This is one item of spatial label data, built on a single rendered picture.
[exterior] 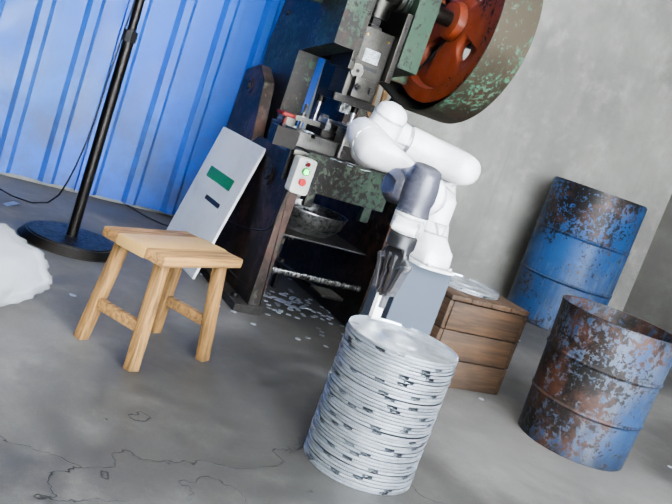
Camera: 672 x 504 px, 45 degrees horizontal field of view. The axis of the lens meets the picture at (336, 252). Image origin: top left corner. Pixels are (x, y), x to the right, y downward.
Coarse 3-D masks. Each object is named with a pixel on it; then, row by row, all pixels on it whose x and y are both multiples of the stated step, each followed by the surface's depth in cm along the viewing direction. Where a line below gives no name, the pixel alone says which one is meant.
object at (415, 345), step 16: (352, 320) 206; (368, 320) 212; (384, 320) 217; (368, 336) 197; (384, 336) 201; (400, 336) 205; (416, 336) 213; (416, 352) 197; (432, 352) 203; (448, 352) 208
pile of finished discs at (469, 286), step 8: (456, 280) 314; (464, 280) 320; (472, 280) 330; (456, 288) 304; (464, 288) 306; (472, 288) 312; (480, 288) 318; (488, 288) 325; (480, 296) 304; (488, 296) 306; (496, 296) 310
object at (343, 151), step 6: (330, 120) 327; (342, 126) 317; (336, 132) 325; (342, 132) 320; (336, 138) 323; (342, 138) 319; (342, 144) 319; (348, 144) 320; (336, 150) 321; (342, 150) 320; (348, 150) 321; (336, 156) 320; (342, 156) 321; (348, 156) 322; (354, 162) 324
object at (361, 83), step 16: (368, 32) 320; (368, 48) 322; (384, 48) 325; (368, 64) 324; (384, 64) 327; (336, 80) 329; (352, 80) 322; (368, 80) 323; (352, 96) 325; (368, 96) 325
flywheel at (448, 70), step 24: (456, 0) 347; (480, 0) 345; (456, 24) 337; (480, 24) 328; (432, 48) 361; (456, 48) 339; (480, 48) 318; (432, 72) 351; (456, 72) 335; (432, 96) 340
